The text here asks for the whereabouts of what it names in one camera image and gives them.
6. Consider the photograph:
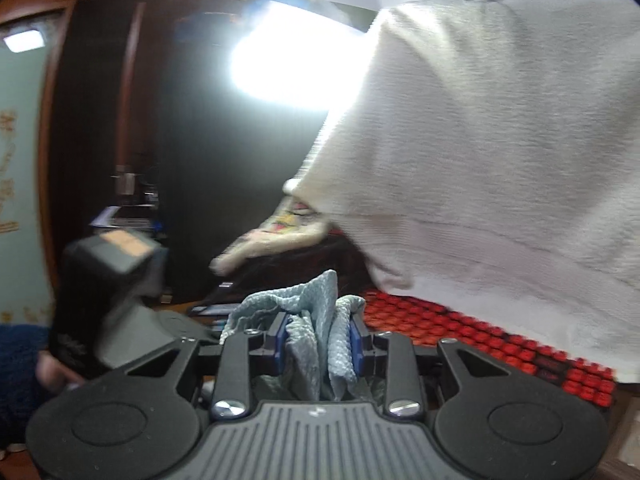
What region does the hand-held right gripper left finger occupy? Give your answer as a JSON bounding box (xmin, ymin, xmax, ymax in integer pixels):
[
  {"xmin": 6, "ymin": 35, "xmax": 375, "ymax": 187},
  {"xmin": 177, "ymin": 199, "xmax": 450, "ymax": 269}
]
[{"xmin": 125, "ymin": 311, "xmax": 291, "ymax": 420}]

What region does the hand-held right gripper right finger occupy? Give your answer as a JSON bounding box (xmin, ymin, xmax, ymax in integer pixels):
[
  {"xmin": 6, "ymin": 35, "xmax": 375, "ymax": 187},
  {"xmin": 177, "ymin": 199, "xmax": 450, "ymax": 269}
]
[{"xmin": 349, "ymin": 312, "xmax": 516, "ymax": 419}]

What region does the grey blue cleaning cloth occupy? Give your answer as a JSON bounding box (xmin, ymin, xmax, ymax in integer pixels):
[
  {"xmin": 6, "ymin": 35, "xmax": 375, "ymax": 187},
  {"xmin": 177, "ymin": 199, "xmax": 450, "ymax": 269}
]
[{"xmin": 219, "ymin": 269, "xmax": 370, "ymax": 403}]

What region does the person's left hand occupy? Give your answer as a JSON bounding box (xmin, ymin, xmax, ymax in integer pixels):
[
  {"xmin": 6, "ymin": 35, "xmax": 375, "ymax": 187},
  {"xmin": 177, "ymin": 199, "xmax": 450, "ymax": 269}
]
[{"xmin": 36, "ymin": 351, "xmax": 82, "ymax": 393}]

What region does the stack of papers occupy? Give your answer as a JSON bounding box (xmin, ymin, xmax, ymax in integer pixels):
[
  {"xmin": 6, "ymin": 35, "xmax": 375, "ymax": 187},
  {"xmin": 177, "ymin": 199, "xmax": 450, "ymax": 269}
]
[{"xmin": 89, "ymin": 204, "xmax": 162, "ymax": 235}]

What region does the red and black keyboard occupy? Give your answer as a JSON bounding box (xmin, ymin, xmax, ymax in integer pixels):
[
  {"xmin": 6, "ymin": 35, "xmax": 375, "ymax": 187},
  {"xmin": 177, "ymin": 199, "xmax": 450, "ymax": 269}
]
[{"xmin": 360, "ymin": 290, "xmax": 617, "ymax": 412}]

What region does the metal door latch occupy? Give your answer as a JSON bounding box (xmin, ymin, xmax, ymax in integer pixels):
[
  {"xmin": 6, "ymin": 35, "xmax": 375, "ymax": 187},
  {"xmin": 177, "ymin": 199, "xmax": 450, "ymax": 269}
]
[{"xmin": 114, "ymin": 164, "xmax": 139, "ymax": 197}]

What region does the cartoon printed fluffy cloth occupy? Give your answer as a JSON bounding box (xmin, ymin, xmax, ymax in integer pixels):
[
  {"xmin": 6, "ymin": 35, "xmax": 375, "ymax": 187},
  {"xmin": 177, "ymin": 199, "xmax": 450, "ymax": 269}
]
[{"xmin": 210, "ymin": 195, "xmax": 332, "ymax": 277}]

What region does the frosted glass door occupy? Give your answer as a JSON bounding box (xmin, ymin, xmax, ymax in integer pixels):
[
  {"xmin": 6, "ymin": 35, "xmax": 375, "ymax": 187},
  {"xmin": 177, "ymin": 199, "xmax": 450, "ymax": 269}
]
[{"xmin": 0, "ymin": 9, "xmax": 57, "ymax": 327}]

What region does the dark wooden cabinet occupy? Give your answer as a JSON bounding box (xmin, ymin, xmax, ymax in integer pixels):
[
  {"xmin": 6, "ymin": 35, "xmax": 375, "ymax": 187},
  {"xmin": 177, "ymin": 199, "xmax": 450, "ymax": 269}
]
[{"xmin": 44, "ymin": 0, "xmax": 167, "ymax": 307}]

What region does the large white towel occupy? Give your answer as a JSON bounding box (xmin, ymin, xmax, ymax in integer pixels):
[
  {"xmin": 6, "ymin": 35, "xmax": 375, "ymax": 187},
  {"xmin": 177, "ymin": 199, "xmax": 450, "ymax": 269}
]
[{"xmin": 282, "ymin": 0, "xmax": 640, "ymax": 385}]

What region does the bright light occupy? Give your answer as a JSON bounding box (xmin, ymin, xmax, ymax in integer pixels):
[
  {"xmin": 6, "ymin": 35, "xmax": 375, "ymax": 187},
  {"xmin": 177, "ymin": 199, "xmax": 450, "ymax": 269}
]
[{"xmin": 226, "ymin": 0, "xmax": 372, "ymax": 117}]

